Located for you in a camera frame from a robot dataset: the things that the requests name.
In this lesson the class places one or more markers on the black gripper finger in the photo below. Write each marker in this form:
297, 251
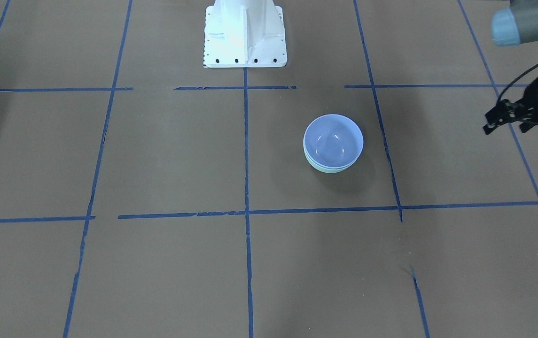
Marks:
526, 125
495, 118

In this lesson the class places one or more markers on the blue ceramic bowl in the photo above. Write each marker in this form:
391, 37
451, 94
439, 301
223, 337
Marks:
333, 140

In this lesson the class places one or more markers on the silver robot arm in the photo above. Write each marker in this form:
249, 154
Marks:
512, 26

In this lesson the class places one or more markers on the green ceramic bowl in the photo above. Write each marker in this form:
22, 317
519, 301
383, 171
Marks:
325, 169

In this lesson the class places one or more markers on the brown paper table cover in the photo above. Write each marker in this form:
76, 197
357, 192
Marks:
143, 195

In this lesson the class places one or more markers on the white metal base plate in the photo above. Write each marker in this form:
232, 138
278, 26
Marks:
244, 33

